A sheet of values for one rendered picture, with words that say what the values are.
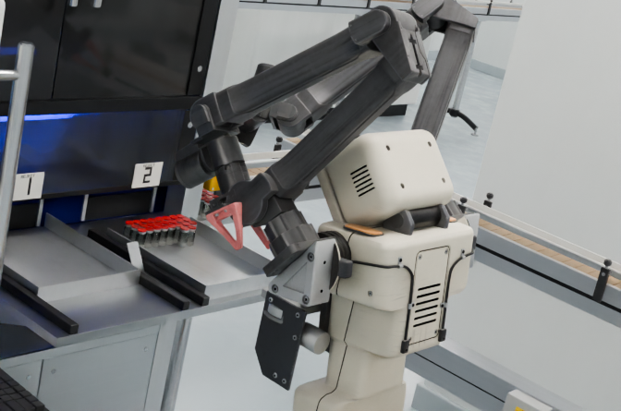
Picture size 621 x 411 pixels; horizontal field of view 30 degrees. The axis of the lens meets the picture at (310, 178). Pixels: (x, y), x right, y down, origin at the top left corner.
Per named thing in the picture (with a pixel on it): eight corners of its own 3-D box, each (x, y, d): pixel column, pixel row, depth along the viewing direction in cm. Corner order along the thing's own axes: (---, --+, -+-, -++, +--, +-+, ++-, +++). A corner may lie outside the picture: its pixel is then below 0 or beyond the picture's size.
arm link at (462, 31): (488, 1, 238) (486, 22, 248) (425, -17, 241) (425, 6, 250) (419, 199, 226) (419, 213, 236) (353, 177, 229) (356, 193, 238)
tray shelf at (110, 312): (-79, 251, 245) (-78, 242, 244) (170, 217, 297) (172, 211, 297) (55, 347, 216) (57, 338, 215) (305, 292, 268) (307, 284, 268)
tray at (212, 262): (104, 241, 266) (107, 227, 265) (188, 229, 286) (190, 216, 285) (202, 300, 246) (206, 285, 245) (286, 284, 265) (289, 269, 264)
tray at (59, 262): (-56, 239, 248) (-55, 224, 247) (45, 226, 267) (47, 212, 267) (36, 303, 228) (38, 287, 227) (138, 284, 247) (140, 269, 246)
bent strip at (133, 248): (122, 267, 254) (126, 242, 252) (132, 265, 256) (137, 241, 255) (164, 293, 246) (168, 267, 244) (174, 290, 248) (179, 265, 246)
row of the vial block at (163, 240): (131, 247, 266) (135, 228, 265) (189, 237, 280) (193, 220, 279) (138, 250, 265) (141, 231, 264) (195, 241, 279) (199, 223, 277)
